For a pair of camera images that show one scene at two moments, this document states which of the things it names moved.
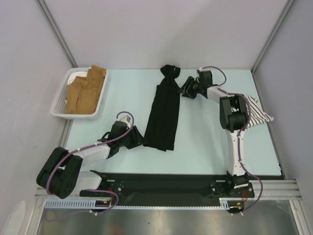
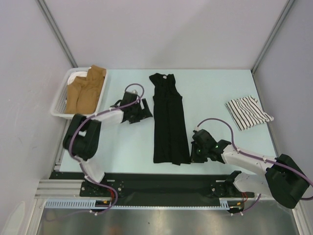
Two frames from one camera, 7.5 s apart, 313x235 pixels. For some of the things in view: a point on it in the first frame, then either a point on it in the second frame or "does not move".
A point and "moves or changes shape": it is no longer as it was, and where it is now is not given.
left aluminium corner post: x=45 y=9 does not move
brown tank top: x=83 y=92 does not move
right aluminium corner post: x=287 y=6 does not move
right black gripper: x=183 y=90 → x=194 y=159
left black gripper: x=137 y=139 → x=144 y=113
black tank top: x=163 y=130 moves or changes shape
